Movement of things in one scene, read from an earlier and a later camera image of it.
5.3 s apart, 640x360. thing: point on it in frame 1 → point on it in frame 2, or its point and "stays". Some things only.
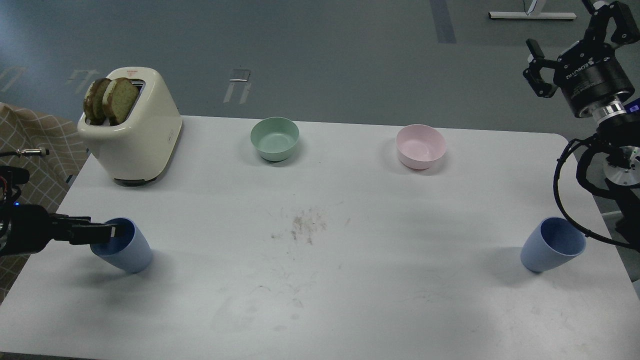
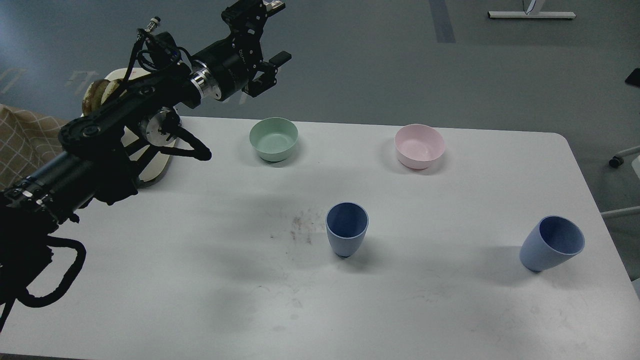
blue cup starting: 553,240 stays
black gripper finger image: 79,230 → 222,72
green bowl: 275,138 stays
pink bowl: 419,145 stays
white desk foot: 524,15 stays
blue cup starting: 129,250 → 347,223
